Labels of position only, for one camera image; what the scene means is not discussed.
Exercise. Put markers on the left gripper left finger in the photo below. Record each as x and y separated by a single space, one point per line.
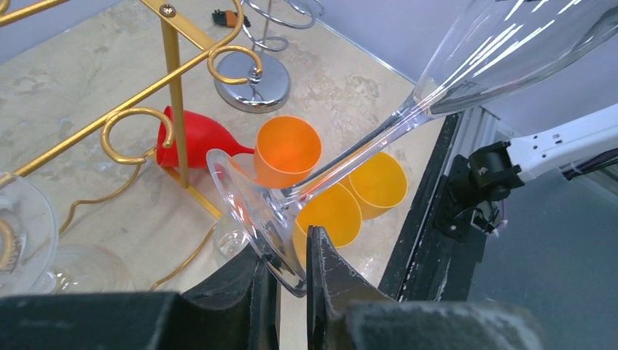
240 305

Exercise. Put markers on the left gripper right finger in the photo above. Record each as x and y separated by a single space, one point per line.
346 312

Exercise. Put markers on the red plastic goblet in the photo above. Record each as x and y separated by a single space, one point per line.
202 134

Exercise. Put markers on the round clear wine glass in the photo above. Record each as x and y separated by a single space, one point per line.
29 238

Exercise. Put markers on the clear champagne flute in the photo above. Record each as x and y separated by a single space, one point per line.
493 49

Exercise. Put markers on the patterned clear goblet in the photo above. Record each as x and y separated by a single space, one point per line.
229 239

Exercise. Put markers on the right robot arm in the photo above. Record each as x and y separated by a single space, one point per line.
477 185

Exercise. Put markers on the left yellow plastic goblet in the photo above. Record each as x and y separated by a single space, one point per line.
337 211

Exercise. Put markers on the yellow plastic goblet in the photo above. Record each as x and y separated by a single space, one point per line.
378 185
337 211

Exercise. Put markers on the right yellow plastic goblet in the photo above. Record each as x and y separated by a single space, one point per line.
378 185

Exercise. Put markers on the clear glass near front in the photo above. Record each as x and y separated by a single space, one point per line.
84 269

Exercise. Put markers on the orange plastic goblet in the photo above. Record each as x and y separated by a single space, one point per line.
286 152

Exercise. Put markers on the orange hex key set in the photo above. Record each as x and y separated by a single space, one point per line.
225 18

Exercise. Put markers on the gold wire glass rack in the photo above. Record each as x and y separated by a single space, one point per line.
185 47

